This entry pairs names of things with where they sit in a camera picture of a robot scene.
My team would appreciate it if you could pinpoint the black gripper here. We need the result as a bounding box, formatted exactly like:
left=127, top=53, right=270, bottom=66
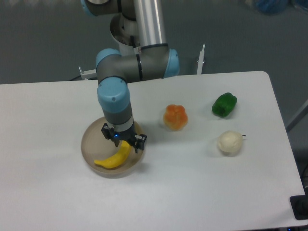
left=101, top=123, right=147, bottom=153

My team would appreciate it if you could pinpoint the yellow toy banana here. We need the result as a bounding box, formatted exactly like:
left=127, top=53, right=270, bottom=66
left=94, top=141, right=131, bottom=169

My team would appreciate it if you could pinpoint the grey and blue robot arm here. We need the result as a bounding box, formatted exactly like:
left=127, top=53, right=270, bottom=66
left=81, top=0, right=180, bottom=151

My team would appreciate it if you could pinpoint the beige round plate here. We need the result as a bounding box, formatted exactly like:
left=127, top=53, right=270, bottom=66
left=81, top=117, right=144, bottom=179

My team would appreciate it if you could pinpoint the orange toy bread roll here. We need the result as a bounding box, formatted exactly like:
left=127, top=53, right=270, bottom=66
left=163, top=104, right=188, bottom=131

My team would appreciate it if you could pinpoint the green toy bell pepper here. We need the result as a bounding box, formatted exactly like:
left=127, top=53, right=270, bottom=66
left=212, top=92, right=237, bottom=118

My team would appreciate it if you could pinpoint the white toy garlic bulb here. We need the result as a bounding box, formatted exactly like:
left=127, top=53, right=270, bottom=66
left=215, top=130, right=247, bottom=157

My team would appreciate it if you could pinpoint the grey table leg strut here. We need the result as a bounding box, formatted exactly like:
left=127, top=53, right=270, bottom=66
left=285, top=100, right=308, bottom=133

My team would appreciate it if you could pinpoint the black device at table edge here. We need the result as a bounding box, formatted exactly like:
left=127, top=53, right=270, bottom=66
left=290, top=195, right=308, bottom=220

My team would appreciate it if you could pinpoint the blue bag in background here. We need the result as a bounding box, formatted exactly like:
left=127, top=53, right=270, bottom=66
left=253, top=0, right=289, bottom=15

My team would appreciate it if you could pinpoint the white metal bracket left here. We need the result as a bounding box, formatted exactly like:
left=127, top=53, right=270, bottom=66
left=78, top=66, right=97, bottom=80

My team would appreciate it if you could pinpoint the white metal bracket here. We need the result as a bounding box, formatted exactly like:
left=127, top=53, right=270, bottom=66
left=196, top=44, right=205, bottom=75
left=78, top=66, right=97, bottom=80

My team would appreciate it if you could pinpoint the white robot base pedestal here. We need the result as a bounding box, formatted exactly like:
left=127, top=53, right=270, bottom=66
left=110, top=13, right=141, bottom=56

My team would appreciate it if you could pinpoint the white metal bracket right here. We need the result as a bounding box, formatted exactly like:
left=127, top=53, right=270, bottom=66
left=196, top=44, right=205, bottom=75

